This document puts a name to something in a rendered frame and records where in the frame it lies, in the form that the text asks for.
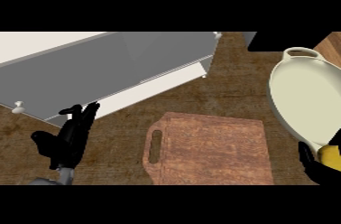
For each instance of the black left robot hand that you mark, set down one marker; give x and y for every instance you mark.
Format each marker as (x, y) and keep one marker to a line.
(68, 140)

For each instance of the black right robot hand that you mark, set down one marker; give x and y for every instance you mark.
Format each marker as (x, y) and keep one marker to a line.
(320, 173)

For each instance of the yellow lemon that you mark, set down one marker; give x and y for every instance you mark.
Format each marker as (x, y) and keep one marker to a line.
(330, 156)

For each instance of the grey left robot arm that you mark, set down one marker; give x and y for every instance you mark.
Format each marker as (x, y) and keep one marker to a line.
(65, 175)

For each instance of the brown wooden cutting board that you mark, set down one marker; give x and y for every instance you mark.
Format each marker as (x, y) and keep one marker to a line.
(212, 149)

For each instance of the white round knob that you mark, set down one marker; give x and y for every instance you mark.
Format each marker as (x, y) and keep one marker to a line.
(17, 108)
(217, 35)

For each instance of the white drawer front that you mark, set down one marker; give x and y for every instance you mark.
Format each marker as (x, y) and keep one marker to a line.
(150, 89)

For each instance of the grey open drawer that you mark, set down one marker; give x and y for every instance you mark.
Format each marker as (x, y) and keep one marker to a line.
(102, 68)

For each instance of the white cabinet top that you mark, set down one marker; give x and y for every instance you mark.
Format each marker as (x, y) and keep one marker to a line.
(35, 44)

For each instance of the black appliance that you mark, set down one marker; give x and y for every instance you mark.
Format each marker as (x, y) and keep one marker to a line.
(283, 41)

